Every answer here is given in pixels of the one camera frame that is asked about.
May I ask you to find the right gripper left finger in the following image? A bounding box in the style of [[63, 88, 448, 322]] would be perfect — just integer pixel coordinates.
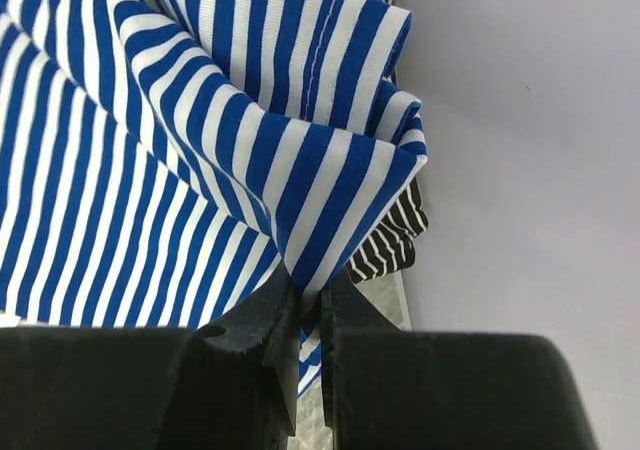
[[1, 266, 299, 449]]

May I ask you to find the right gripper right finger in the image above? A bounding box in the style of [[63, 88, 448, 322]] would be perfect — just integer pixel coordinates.
[[321, 273, 597, 449]]

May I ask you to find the blue white striped tank top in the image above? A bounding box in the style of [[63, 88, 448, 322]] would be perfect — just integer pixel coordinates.
[[1, 0, 427, 390]]

